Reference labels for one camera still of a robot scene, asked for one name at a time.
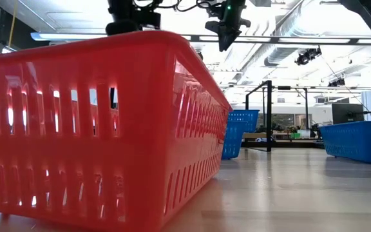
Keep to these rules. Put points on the large red plastic basket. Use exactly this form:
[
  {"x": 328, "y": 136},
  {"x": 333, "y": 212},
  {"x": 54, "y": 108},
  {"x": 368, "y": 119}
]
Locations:
[{"x": 76, "y": 154}]

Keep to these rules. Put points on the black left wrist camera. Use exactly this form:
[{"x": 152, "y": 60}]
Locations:
[{"x": 150, "y": 20}]

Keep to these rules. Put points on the wooden shelf board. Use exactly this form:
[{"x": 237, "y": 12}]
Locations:
[{"x": 254, "y": 135}]

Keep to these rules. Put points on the black computer monitor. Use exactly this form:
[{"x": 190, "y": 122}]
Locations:
[{"x": 346, "y": 112}]

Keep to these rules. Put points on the black ceiling spotlight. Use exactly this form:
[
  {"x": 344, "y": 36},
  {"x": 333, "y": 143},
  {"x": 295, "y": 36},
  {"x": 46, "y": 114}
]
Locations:
[
  {"x": 337, "y": 82},
  {"x": 306, "y": 57}
]

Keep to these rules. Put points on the black background rig frame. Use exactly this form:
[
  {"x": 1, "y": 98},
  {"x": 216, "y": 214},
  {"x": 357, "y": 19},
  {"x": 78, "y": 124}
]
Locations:
[{"x": 306, "y": 106}]

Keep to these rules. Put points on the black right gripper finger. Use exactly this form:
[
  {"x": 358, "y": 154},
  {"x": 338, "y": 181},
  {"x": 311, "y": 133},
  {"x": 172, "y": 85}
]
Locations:
[{"x": 227, "y": 40}]

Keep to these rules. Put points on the small green plant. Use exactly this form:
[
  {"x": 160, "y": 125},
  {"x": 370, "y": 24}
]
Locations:
[{"x": 293, "y": 132}]

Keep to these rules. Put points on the black shelf frame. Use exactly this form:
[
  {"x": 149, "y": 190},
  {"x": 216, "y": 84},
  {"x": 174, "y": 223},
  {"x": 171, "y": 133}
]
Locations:
[{"x": 268, "y": 122}]

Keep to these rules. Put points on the black aluminium table frame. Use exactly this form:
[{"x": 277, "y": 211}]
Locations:
[{"x": 285, "y": 144}]

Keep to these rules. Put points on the silver ceiling duct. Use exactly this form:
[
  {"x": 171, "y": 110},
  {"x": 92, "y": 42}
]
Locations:
[{"x": 279, "y": 56}]

